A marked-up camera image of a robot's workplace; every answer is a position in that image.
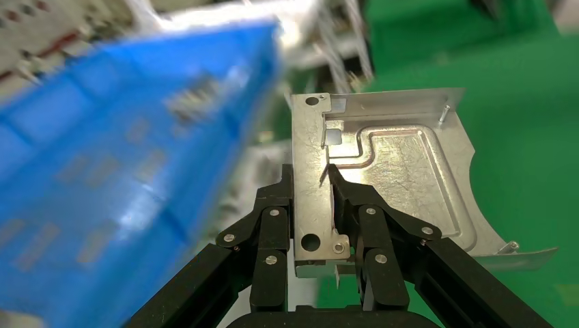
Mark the blue plastic bin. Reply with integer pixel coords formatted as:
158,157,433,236
0,20,283,328

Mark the stamped sheet metal bracket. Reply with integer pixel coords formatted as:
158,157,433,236
289,87,558,288

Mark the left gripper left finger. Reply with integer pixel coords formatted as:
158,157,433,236
124,163,295,328

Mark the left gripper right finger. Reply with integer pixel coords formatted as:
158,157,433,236
326,163,554,328

